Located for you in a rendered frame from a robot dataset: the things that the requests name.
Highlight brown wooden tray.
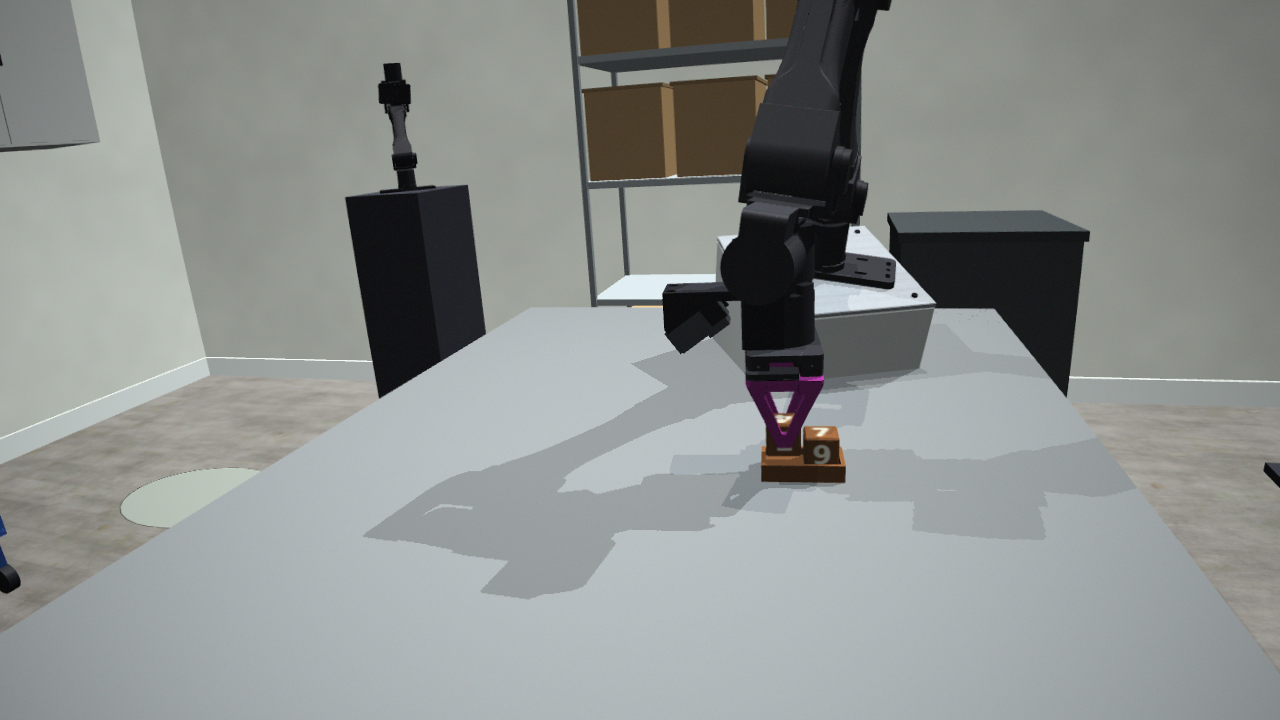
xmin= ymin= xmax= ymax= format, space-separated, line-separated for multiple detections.
xmin=762 ymin=446 xmax=846 ymax=483

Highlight brown wooden cube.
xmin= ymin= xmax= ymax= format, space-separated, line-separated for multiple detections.
xmin=765 ymin=413 xmax=801 ymax=456
xmin=803 ymin=427 xmax=840 ymax=464

